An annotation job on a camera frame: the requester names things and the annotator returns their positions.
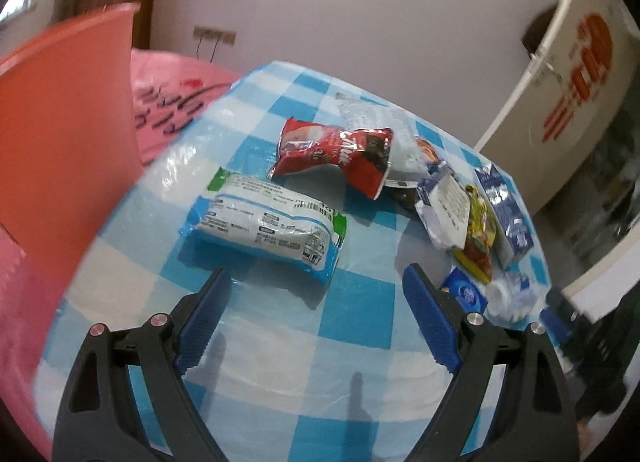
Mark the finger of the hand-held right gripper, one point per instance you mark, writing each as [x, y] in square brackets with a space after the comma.
[555, 324]

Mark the white blue wipes packet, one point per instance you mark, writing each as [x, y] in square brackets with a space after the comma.
[260, 227]

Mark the orange white snack packet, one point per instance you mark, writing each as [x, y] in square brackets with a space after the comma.
[431, 151]

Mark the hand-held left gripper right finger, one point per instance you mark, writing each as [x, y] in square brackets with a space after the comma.
[430, 317]

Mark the orange plastic bin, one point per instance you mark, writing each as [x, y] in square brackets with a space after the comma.
[65, 116]

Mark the wooden cabinet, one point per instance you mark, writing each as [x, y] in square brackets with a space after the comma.
[142, 1]

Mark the white door with orange print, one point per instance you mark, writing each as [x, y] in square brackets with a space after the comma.
[550, 116]

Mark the clear plastic wrapped item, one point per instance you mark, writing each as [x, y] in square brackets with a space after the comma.
[510, 297]

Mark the wall socket strip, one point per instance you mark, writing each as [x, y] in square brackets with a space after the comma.
[215, 35]

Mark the small blue box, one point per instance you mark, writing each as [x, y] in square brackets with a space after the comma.
[465, 292]

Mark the yellow red snack packet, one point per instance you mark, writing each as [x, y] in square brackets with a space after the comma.
[477, 237]

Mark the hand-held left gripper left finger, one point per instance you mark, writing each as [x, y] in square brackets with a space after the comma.
[200, 322]

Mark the pink printed blanket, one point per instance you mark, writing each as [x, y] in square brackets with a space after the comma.
[165, 76]

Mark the grey printed packet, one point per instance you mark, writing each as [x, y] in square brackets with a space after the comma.
[370, 114]

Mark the blue white milk carton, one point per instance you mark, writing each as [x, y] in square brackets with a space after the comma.
[505, 212]

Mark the white printed sachet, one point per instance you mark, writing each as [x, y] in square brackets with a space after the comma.
[447, 202]

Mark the dark bag on door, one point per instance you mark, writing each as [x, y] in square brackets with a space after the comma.
[539, 29]

